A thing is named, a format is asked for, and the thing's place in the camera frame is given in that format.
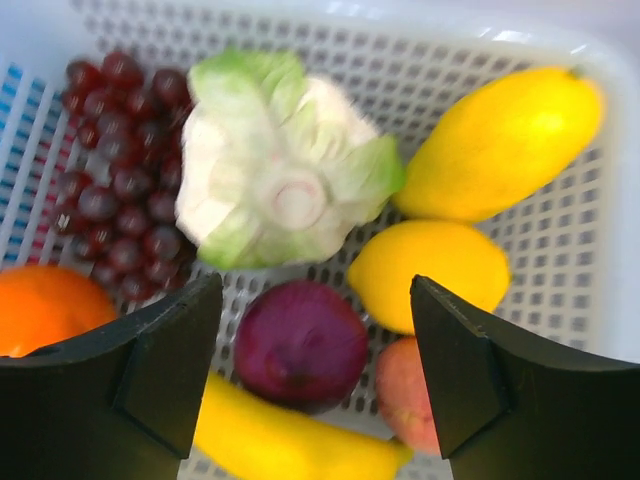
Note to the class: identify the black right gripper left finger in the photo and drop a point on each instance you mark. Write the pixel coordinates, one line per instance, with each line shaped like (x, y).
(119, 402)

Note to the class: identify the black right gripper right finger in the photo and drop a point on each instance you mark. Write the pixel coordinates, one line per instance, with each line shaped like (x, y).
(510, 404)

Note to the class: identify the yellow mango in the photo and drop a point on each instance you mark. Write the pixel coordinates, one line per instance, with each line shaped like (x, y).
(501, 143)

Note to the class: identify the peach fruit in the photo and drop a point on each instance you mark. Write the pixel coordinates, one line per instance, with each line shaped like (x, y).
(402, 396)

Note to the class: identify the yellow banana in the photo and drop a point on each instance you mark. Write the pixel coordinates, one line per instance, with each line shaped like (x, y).
(253, 439)

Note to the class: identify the orange fruit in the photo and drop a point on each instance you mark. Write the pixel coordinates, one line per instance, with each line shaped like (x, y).
(45, 304)

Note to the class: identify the yellow lemon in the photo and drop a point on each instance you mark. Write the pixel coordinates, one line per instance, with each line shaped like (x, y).
(458, 257)

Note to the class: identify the white plastic basket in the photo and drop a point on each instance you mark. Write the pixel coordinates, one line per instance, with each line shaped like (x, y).
(572, 246)

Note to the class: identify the purple red onion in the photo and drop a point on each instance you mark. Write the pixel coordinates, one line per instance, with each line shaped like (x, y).
(301, 345)

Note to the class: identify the red grape bunch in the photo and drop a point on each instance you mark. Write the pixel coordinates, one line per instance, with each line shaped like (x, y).
(117, 205)

